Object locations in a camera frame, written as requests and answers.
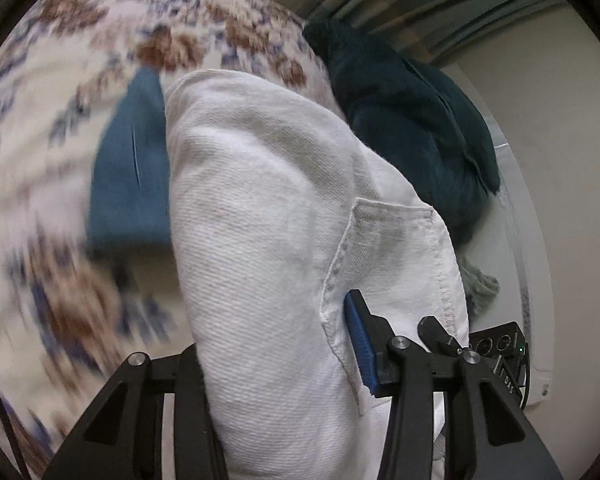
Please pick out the blue folded garment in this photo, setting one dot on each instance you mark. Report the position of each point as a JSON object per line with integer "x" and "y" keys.
{"x": 129, "y": 199}

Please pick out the dark teal plush blanket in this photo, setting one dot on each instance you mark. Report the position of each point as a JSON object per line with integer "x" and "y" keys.
{"x": 415, "y": 117}

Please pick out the black electronic device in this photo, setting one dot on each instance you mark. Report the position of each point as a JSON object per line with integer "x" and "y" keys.
{"x": 507, "y": 351}

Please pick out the white pants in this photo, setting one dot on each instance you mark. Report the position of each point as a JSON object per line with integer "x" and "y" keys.
{"x": 277, "y": 211}

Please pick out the grey-green knitted cloth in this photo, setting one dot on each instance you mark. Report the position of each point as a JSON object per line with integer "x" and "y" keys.
{"x": 480, "y": 289}

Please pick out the floral fleece bed blanket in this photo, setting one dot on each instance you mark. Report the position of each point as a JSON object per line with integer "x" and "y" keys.
{"x": 67, "y": 320}

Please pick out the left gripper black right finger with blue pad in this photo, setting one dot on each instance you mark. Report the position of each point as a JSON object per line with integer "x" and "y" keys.
{"x": 397, "y": 368}

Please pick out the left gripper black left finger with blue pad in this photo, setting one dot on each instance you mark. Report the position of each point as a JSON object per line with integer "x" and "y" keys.
{"x": 198, "y": 451}

